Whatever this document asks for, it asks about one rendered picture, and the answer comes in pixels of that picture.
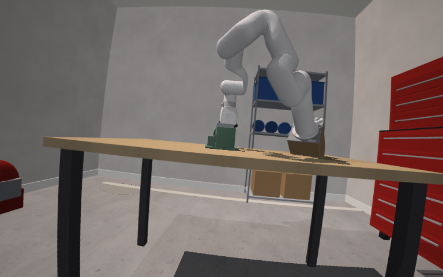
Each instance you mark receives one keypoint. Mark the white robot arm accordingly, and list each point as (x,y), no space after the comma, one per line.
(289,86)

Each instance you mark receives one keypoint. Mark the green slide mechanism with black handwheel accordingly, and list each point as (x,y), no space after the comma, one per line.
(224,137)

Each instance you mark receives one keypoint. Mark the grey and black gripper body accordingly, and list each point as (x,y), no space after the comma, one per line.
(228,115)

